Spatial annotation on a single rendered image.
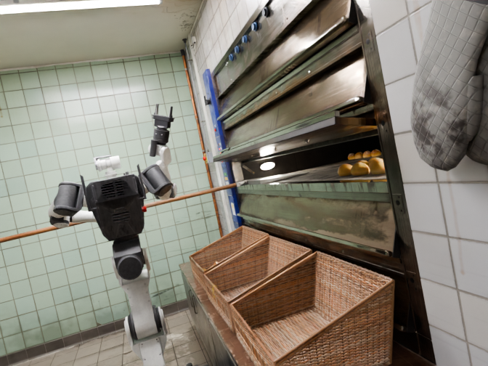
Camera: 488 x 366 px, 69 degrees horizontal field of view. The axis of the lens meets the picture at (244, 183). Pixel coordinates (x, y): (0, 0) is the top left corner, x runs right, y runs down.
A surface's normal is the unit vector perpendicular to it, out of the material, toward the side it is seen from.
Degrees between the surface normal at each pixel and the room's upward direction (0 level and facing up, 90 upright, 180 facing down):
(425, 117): 93
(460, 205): 90
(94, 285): 90
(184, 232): 90
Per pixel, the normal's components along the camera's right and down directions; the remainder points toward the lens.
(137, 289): 0.27, -0.11
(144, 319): 0.20, -0.34
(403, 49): -0.93, 0.21
